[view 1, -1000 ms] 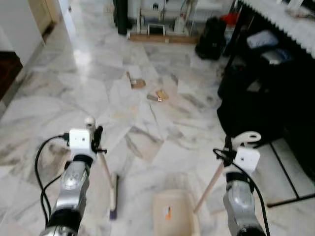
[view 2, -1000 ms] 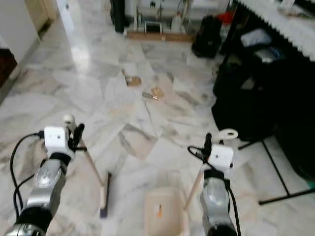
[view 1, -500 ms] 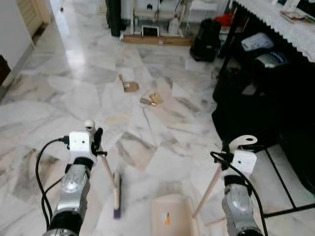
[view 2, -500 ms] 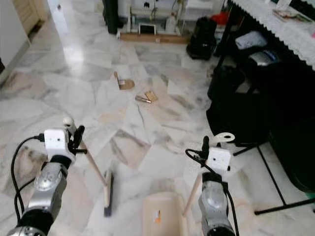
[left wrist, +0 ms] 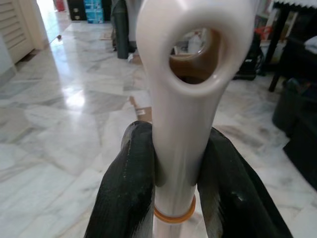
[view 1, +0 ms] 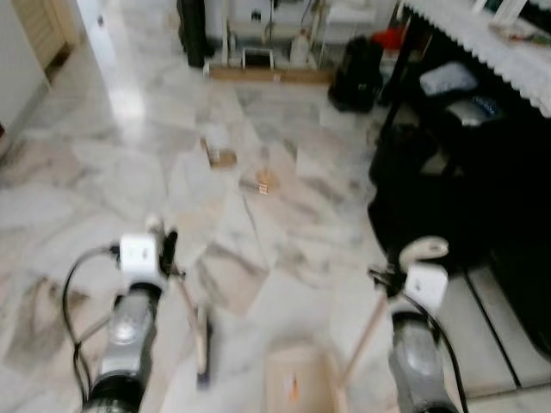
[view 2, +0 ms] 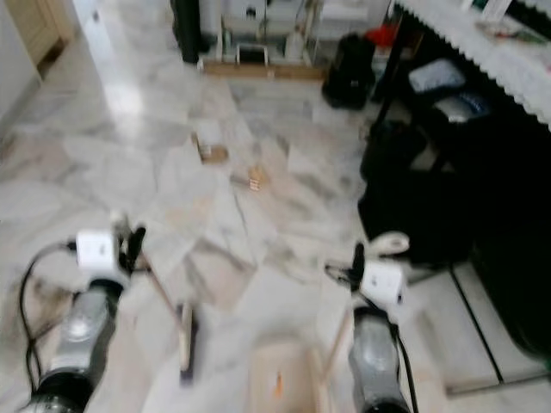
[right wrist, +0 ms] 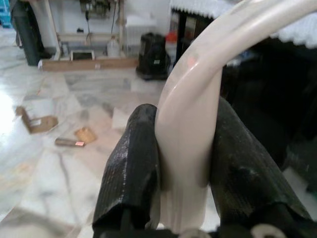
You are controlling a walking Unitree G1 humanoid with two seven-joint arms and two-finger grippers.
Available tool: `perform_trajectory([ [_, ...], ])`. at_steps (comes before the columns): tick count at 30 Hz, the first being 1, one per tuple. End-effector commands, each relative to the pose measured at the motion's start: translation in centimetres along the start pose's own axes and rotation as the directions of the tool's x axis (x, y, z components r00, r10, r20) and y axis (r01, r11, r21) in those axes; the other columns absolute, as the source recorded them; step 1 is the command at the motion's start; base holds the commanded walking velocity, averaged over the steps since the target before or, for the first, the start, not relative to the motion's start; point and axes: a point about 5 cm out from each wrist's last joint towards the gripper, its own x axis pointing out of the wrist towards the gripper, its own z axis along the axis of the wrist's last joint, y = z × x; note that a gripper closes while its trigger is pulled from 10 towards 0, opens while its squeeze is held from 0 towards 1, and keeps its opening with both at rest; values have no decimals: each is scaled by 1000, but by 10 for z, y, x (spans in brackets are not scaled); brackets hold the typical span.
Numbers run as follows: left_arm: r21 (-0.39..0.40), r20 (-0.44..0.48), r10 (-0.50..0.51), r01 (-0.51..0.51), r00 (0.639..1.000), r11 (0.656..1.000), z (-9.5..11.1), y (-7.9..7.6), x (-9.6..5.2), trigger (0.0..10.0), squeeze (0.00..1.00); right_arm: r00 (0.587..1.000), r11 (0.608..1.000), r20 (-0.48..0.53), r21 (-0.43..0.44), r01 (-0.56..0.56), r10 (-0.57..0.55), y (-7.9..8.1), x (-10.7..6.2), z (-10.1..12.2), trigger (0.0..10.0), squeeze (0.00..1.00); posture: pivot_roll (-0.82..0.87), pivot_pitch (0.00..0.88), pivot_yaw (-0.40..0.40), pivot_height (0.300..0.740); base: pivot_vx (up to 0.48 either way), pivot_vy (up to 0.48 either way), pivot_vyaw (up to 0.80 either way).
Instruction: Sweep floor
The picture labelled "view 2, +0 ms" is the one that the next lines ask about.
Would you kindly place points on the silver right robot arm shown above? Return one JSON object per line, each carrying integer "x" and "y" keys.
{"x": 374, "y": 361}

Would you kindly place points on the large black bag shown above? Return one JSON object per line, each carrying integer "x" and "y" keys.
{"x": 439, "y": 189}

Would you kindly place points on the white panel with black lines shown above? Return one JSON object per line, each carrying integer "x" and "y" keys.
{"x": 465, "y": 327}

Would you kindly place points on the small brown cardboard box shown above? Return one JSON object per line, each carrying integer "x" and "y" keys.
{"x": 211, "y": 148}

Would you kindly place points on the small flat cardboard piece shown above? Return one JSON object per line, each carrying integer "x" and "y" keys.
{"x": 256, "y": 176}

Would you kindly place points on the grey blue pouch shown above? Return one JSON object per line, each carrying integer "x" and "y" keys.
{"x": 465, "y": 107}

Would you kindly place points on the black table leg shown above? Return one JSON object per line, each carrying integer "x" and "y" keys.
{"x": 392, "y": 73}

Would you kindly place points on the black backpack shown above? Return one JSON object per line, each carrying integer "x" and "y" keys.
{"x": 351, "y": 69}

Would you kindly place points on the white padded pouch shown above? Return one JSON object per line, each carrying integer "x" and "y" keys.
{"x": 437, "y": 76}

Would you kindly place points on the wooden base plank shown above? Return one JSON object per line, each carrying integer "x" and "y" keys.
{"x": 263, "y": 70}

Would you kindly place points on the cream louvered door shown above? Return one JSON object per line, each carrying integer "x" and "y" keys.
{"x": 34, "y": 30}

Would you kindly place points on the white lace tablecloth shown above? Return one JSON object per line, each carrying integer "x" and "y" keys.
{"x": 482, "y": 60}

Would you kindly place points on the colourful magazine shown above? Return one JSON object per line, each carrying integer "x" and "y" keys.
{"x": 512, "y": 33}

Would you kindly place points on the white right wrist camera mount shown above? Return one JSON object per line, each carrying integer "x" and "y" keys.
{"x": 383, "y": 280}

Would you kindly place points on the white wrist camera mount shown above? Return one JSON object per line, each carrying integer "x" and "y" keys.
{"x": 95, "y": 249}
{"x": 383, "y": 280}

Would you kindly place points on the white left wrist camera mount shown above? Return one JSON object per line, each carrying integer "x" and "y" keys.
{"x": 95, "y": 249}

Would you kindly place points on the black screen with white frame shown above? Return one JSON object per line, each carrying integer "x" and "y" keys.
{"x": 251, "y": 54}

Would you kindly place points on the white metal shelf frame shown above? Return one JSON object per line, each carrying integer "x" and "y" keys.
{"x": 275, "y": 26}

